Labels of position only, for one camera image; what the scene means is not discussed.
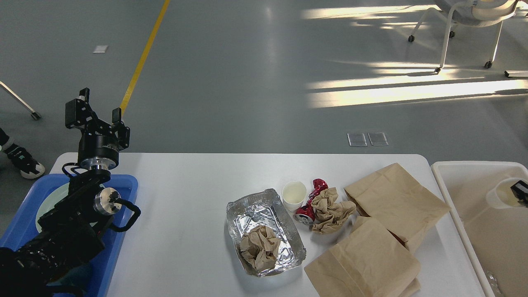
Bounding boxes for white chair on castors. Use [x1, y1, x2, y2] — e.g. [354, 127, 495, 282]
[408, 0, 519, 74]

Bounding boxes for small white paper cup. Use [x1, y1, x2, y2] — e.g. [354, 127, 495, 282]
[282, 181, 307, 209]

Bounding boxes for crushed red soda can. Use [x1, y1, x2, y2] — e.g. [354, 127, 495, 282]
[293, 179, 328, 225]

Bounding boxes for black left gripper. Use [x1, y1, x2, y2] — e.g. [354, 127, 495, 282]
[65, 87, 130, 170]

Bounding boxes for brown paper bag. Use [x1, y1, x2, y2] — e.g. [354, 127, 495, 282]
[305, 216, 421, 297]
[344, 163, 450, 253]

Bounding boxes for crumpled brown paper in tray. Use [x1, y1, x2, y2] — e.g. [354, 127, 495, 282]
[239, 224, 282, 272]

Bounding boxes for black and white shoe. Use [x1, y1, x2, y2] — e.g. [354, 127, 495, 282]
[1, 144, 45, 180]

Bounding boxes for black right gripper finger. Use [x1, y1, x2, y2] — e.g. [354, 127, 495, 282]
[510, 180, 528, 207]

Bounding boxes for tall white paper cup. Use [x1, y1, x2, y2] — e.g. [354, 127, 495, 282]
[486, 177, 526, 209]

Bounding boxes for aluminium foil tray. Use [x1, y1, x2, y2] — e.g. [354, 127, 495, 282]
[226, 189, 306, 277]

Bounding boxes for brown paper ball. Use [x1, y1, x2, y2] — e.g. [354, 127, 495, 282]
[311, 187, 357, 234]

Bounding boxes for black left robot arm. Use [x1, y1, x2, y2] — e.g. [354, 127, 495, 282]
[1, 88, 141, 297]

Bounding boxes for white plastic bin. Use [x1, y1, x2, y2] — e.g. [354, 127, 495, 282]
[431, 160, 528, 297]

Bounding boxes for light green plate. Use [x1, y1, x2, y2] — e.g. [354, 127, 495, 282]
[35, 182, 69, 233]

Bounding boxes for blue plastic tray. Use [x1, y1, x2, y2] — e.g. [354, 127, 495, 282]
[0, 174, 139, 297]

